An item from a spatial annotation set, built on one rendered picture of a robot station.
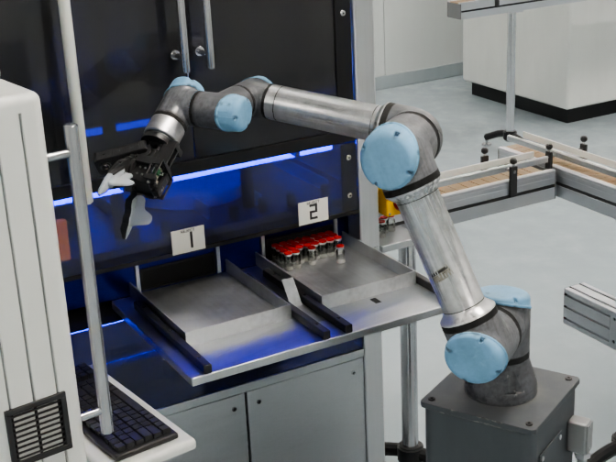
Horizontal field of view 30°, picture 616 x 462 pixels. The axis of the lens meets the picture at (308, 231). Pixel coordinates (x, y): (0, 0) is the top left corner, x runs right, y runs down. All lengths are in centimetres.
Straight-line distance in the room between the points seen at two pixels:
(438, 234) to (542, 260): 310
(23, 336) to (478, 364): 85
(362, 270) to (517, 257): 252
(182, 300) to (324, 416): 59
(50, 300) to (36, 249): 10
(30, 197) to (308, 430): 136
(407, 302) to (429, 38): 608
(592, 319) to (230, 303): 128
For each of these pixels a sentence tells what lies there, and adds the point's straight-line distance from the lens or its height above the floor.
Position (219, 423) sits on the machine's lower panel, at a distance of 296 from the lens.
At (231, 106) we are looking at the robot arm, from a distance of 232.
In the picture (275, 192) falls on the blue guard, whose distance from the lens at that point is 280.
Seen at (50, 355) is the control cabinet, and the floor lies 108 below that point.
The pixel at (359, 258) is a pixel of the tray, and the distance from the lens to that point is 294.
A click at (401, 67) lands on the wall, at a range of 855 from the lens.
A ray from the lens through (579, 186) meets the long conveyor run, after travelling 342.
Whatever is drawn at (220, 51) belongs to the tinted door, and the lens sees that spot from 267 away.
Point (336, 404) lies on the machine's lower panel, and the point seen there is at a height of 46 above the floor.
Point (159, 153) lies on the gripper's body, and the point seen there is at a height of 133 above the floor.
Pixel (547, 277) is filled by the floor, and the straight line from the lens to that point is 511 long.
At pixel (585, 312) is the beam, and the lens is 356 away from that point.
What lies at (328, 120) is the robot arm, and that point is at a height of 136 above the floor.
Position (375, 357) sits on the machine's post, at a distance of 313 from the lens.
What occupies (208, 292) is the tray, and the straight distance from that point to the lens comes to 278.
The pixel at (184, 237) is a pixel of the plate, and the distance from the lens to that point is 273.
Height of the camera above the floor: 197
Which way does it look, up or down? 20 degrees down
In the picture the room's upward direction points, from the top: 3 degrees counter-clockwise
